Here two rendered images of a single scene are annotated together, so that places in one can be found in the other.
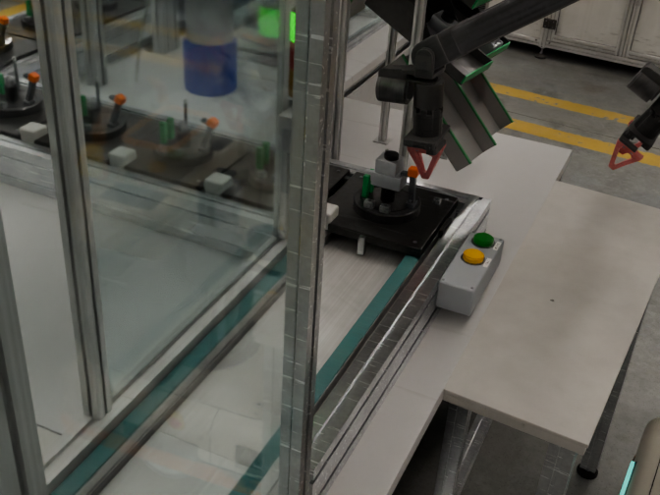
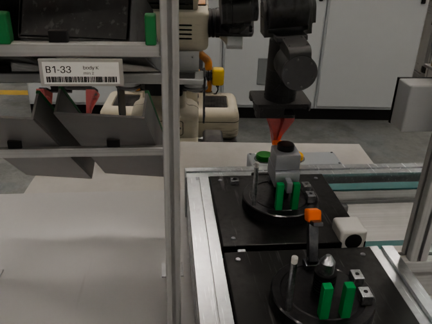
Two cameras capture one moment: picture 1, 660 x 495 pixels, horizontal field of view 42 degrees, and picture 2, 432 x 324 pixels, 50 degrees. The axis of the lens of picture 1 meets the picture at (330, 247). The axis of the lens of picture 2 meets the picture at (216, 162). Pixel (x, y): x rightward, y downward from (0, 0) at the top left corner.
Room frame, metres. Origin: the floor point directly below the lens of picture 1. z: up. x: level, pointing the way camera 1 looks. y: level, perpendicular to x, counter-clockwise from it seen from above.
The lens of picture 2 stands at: (2.05, 0.47, 1.42)
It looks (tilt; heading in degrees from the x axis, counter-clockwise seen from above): 26 degrees down; 241
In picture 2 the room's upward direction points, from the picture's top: 2 degrees clockwise
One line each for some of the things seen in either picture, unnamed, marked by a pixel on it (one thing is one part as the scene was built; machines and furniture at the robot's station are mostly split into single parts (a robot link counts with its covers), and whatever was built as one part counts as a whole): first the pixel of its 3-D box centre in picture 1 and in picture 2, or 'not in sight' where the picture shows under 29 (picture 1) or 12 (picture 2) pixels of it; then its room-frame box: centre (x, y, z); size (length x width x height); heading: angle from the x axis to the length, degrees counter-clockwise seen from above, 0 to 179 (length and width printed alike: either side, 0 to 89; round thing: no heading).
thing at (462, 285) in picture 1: (470, 271); (292, 169); (1.42, -0.28, 0.93); 0.21 x 0.07 x 0.06; 157
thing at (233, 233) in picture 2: (386, 211); (278, 209); (1.58, -0.11, 0.96); 0.24 x 0.24 x 0.02; 67
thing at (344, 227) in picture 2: (323, 215); (348, 233); (1.53, 0.02, 0.97); 0.05 x 0.05 x 0.04; 67
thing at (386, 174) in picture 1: (385, 167); (285, 164); (1.58, -0.10, 1.06); 0.08 x 0.04 x 0.07; 67
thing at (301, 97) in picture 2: (427, 123); (280, 87); (1.56, -0.17, 1.18); 0.10 x 0.07 x 0.07; 158
